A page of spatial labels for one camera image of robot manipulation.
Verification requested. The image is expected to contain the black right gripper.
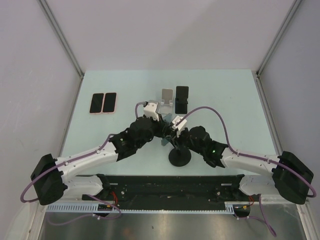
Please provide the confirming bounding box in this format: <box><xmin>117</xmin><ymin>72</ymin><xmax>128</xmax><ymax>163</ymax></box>
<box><xmin>165</xmin><ymin>127</ymin><xmax>204</xmax><ymax>156</ymax></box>

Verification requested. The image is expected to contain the black round base phone stand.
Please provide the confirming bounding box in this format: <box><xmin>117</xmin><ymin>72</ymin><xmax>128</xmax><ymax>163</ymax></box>
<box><xmin>168</xmin><ymin>142</ymin><xmax>192</xmax><ymax>167</ymax></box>

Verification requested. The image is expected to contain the black folding phone stand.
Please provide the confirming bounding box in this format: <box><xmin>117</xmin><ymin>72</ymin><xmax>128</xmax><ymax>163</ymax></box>
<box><xmin>175</xmin><ymin>86</ymin><xmax>189</xmax><ymax>114</ymax></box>

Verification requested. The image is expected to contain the pink cased smartphone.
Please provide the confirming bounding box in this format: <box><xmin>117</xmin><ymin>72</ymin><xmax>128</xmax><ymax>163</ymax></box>
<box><xmin>102</xmin><ymin>92</ymin><xmax>117</xmax><ymax>114</ymax></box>
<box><xmin>89</xmin><ymin>93</ymin><xmax>104</xmax><ymax>114</ymax></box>

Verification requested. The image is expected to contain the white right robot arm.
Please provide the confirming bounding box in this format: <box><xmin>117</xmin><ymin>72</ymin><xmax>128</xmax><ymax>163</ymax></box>
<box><xmin>171</xmin><ymin>126</ymin><xmax>314</xmax><ymax>205</ymax></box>

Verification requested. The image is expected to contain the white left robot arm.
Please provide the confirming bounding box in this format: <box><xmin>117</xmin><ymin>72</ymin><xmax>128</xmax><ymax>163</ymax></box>
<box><xmin>30</xmin><ymin>116</ymin><xmax>175</xmax><ymax>206</ymax></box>

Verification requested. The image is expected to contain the silver folding phone stand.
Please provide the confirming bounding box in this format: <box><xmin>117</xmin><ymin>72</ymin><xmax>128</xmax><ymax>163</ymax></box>
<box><xmin>160</xmin><ymin>88</ymin><xmax>174</xmax><ymax>115</ymax></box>

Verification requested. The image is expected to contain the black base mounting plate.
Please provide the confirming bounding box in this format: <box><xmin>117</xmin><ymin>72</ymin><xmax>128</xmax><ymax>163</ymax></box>
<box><xmin>96</xmin><ymin>174</ymin><xmax>259</xmax><ymax>208</ymax></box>

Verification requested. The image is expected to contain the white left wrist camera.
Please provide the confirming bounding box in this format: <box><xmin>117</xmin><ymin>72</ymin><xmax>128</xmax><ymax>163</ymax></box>
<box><xmin>143</xmin><ymin>100</ymin><xmax>160</xmax><ymax>122</ymax></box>

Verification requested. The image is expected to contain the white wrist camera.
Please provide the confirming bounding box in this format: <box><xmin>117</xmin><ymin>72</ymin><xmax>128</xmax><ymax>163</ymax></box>
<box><xmin>143</xmin><ymin>100</ymin><xmax>160</xmax><ymax>122</ymax></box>
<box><xmin>171</xmin><ymin>115</ymin><xmax>187</xmax><ymax>137</ymax></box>

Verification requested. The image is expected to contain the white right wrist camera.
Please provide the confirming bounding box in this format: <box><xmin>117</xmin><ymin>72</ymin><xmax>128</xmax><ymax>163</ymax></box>
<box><xmin>171</xmin><ymin>115</ymin><xmax>187</xmax><ymax>137</ymax></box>

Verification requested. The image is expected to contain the white slotted cable duct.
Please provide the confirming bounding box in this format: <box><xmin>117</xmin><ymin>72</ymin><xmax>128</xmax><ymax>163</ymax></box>
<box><xmin>45</xmin><ymin>202</ymin><xmax>249</xmax><ymax>214</ymax></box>

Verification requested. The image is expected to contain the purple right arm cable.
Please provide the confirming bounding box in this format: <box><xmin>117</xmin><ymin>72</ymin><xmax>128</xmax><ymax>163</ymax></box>
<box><xmin>176</xmin><ymin>106</ymin><xmax>317</xmax><ymax>237</ymax></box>

